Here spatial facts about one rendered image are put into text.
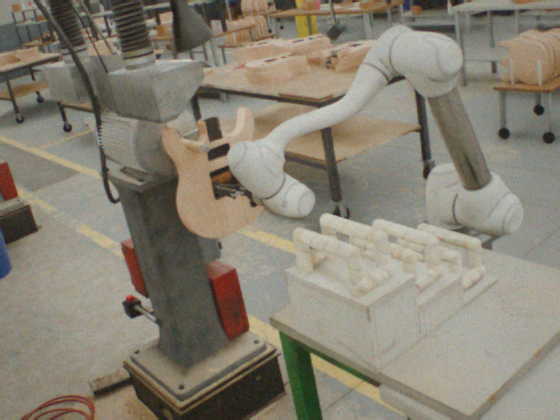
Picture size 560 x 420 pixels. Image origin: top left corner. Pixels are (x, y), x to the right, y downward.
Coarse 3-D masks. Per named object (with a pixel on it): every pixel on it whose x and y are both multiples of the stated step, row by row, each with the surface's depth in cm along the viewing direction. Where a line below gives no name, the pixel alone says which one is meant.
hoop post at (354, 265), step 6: (348, 258) 128; (354, 258) 127; (360, 258) 128; (348, 264) 128; (354, 264) 128; (360, 264) 129; (348, 270) 129; (354, 270) 128; (360, 270) 129; (348, 276) 131; (354, 276) 129; (360, 276) 129; (354, 282) 130; (354, 288) 130; (354, 294) 131; (360, 294) 131
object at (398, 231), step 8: (376, 224) 156; (384, 224) 154; (392, 224) 153; (392, 232) 152; (400, 232) 150; (408, 232) 148; (416, 232) 147; (424, 232) 146; (408, 240) 149; (416, 240) 146; (424, 240) 144; (432, 240) 143
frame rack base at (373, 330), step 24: (336, 264) 146; (288, 288) 149; (312, 288) 141; (336, 288) 136; (384, 288) 132; (408, 288) 134; (312, 312) 145; (336, 312) 137; (360, 312) 130; (384, 312) 131; (408, 312) 136; (312, 336) 149; (336, 336) 140; (360, 336) 133; (384, 336) 133; (408, 336) 138; (360, 360) 136; (384, 360) 134
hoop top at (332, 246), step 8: (296, 232) 140; (304, 232) 138; (312, 232) 138; (304, 240) 138; (312, 240) 136; (320, 240) 134; (328, 240) 133; (336, 240) 132; (320, 248) 134; (328, 248) 132; (336, 248) 130; (344, 248) 129; (352, 248) 128; (344, 256) 129; (352, 256) 127
